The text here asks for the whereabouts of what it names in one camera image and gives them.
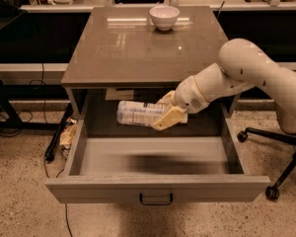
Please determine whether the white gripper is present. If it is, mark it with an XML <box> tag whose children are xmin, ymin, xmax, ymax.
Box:
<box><xmin>151</xmin><ymin>75</ymin><xmax>209</xmax><ymax>131</ymax></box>

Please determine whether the clear plastic water bottle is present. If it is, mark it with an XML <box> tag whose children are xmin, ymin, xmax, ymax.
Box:
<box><xmin>116</xmin><ymin>101</ymin><xmax>170</xmax><ymax>127</ymax></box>

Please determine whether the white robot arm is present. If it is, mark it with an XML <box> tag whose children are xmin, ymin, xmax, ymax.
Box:
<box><xmin>152</xmin><ymin>39</ymin><xmax>296</xmax><ymax>134</ymax></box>

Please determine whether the open grey top drawer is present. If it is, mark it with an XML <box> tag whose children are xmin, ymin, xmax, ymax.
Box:
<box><xmin>44</xmin><ymin>97</ymin><xmax>271</xmax><ymax>204</ymax></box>

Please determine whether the grey cabinet with glossy top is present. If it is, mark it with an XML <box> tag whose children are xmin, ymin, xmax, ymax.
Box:
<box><xmin>61</xmin><ymin>6</ymin><xmax>228</xmax><ymax>116</ymax></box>

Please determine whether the white paper label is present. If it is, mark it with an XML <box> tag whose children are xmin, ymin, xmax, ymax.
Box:
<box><xmin>106</xmin><ymin>88</ymin><xmax>134</xmax><ymax>101</ymax></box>

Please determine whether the white ceramic bowl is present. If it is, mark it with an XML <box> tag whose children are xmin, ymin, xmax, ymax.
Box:
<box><xmin>149</xmin><ymin>5</ymin><xmax>180</xmax><ymax>31</ymax></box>

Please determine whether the crumpled yellow wrapper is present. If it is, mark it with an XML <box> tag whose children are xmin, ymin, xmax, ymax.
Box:
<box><xmin>59</xmin><ymin>118</ymin><xmax>77</xmax><ymax>149</ymax></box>

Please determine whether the black power strip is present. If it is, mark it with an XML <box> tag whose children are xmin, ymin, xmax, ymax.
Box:
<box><xmin>44</xmin><ymin>105</ymin><xmax>73</xmax><ymax>162</ymax></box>

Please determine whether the black office chair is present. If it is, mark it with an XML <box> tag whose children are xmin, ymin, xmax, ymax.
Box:
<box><xmin>237</xmin><ymin>127</ymin><xmax>296</xmax><ymax>202</ymax></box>

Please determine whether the long white shelf bench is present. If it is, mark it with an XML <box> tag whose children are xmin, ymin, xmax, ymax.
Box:
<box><xmin>0</xmin><ymin>61</ymin><xmax>296</xmax><ymax>86</ymax></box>

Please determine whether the black stand base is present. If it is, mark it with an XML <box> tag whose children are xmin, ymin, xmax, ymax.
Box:
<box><xmin>0</xmin><ymin>80</ymin><xmax>59</xmax><ymax>131</ymax></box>

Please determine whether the black drawer handle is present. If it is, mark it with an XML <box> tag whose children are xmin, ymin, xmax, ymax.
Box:
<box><xmin>139</xmin><ymin>193</ymin><xmax>174</xmax><ymax>206</ymax></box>

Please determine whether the black floor cable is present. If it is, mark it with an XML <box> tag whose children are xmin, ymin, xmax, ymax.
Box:
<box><xmin>42</xmin><ymin>62</ymin><xmax>75</xmax><ymax>237</ymax></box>

